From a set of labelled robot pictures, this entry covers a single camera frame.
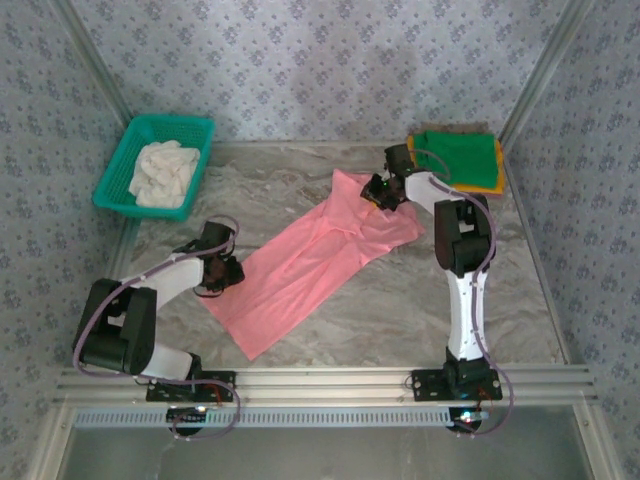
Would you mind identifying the grey slotted cable duct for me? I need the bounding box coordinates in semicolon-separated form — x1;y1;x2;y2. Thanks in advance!
72;407;496;430

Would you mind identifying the folded green t-shirt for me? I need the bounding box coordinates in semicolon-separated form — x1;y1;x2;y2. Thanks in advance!
412;129;499;189

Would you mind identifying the black right controller board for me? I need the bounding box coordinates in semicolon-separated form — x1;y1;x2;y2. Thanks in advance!
447;407;489;435

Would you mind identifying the aluminium frame post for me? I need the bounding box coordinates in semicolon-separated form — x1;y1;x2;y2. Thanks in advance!
47;0;139;369
497;0;599;366

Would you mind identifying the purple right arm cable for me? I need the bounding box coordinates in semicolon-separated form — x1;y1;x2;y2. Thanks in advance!
412;148;516;440

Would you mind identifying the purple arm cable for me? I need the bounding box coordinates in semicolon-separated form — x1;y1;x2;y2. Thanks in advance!
412;148;516;440
72;214;241;442

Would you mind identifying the pink t-shirt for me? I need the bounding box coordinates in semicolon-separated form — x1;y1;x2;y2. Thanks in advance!
202;168;426;361

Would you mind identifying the crumpled white t-shirt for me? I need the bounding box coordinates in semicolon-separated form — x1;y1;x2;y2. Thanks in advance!
128;139;201;209

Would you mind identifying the black left controller board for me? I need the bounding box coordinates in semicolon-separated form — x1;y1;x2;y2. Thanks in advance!
166;405;209;435

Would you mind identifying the stack of folded clothes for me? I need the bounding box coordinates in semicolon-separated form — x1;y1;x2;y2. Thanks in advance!
407;133;505;195

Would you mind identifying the aluminium mounting rail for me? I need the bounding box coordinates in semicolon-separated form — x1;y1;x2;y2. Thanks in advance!
54;366;599;404

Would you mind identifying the black controller board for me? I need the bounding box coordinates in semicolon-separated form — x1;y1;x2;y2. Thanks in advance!
447;407;489;435
166;405;209;435

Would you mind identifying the teal plastic basket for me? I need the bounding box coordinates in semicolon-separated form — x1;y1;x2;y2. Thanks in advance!
92;113;216;223

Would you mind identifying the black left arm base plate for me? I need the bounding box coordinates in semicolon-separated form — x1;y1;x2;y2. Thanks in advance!
145;370;237;404

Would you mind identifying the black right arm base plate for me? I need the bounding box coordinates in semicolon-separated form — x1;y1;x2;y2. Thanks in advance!
410;368;504;402

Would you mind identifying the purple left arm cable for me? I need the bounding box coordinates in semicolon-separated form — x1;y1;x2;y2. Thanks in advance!
72;214;241;442

